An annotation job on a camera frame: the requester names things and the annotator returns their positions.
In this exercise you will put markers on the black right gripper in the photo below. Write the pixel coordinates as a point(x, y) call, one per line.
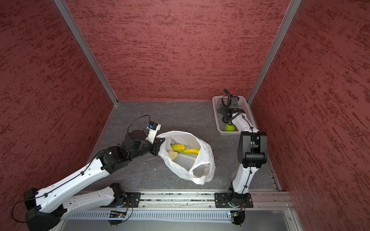
point(223, 107)

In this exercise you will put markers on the yellow banana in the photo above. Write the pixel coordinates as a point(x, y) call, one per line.
point(191, 151)

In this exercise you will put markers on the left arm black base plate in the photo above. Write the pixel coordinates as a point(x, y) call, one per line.
point(130, 199)

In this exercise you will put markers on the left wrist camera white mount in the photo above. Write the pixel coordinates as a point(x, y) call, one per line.
point(153, 129)

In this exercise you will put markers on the yellow fruit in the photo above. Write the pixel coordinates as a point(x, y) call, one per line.
point(178, 147)

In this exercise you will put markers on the green fruit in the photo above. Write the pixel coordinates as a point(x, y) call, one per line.
point(230, 127)

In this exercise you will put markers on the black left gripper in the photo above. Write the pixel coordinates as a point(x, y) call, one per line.
point(156, 144)

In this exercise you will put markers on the aluminium front mounting rail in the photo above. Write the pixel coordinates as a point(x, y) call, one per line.
point(204, 200)

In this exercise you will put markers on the beige ginger root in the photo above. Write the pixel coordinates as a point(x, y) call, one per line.
point(172, 154)

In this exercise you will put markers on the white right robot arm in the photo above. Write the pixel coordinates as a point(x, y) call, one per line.
point(251, 151)

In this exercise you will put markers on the aluminium left corner post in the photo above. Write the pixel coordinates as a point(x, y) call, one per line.
point(74, 28)

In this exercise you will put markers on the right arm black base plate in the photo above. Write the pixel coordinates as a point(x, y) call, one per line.
point(222, 199)

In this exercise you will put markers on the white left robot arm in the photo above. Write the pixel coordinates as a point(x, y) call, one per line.
point(46, 207)

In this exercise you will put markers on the white slotted cable duct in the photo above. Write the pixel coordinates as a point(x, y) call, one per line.
point(161, 215)

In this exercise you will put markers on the white plastic bag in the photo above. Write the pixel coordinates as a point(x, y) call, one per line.
point(198, 168)

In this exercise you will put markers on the aluminium corner post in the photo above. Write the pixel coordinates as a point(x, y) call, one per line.
point(282, 30)
point(74, 28)

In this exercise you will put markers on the aluminium right corner post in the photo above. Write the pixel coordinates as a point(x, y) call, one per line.
point(282, 30)

